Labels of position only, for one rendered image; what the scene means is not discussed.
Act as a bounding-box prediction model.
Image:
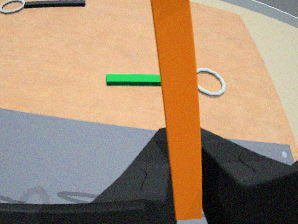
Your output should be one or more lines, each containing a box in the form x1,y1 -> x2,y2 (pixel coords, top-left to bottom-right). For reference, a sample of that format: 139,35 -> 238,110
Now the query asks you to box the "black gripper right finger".
201,128 -> 298,224

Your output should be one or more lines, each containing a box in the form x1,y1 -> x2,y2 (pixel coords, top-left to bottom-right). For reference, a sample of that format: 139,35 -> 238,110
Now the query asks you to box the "green bar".
105,68 -> 226,96

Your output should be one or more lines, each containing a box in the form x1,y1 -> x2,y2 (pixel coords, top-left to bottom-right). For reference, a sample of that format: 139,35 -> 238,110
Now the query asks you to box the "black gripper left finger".
0,128 -> 177,224

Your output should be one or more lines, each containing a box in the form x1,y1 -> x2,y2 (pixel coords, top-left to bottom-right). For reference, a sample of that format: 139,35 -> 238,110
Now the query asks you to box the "orange bar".
150,0 -> 202,221

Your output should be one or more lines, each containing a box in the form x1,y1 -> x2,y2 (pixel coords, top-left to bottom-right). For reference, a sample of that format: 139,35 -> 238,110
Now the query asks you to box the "white ring with dark grey handle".
0,0 -> 85,14

